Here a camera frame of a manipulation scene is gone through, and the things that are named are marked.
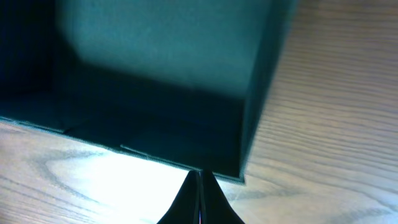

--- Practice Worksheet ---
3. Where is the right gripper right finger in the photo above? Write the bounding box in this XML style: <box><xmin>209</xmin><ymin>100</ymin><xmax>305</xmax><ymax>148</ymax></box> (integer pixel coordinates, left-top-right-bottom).
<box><xmin>200</xmin><ymin>170</ymin><xmax>244</xmax><ymax>224</ymax></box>

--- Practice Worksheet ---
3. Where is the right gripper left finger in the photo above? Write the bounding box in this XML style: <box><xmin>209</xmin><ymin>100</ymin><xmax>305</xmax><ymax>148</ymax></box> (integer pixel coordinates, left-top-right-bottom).
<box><xmin>158</xmin><ymin>170</ymin><xmax>200</xmax><ymax>224</ymax></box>

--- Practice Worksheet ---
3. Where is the dark green cardboard box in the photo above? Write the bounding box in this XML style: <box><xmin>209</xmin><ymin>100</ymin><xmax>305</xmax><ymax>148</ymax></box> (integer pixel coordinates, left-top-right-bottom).
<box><xmin>1</xmin><ymin>0</ymin><xmax>297</xmax><ymax>182</ymax></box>

